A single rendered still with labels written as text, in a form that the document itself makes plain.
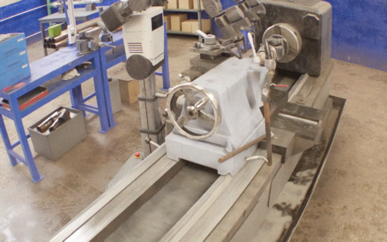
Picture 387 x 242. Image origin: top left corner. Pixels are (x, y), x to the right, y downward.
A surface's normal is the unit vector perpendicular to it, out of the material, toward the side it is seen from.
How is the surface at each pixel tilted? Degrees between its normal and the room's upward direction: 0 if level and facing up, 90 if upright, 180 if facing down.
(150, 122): 90
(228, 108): 76
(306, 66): 90
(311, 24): 90
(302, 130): 0
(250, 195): 0
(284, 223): 0
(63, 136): 90
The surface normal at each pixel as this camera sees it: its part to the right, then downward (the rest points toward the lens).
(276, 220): -0.04, -0.87
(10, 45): 0.86, 0.22
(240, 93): 0.82, 0.00
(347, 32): -0.51, 0.43
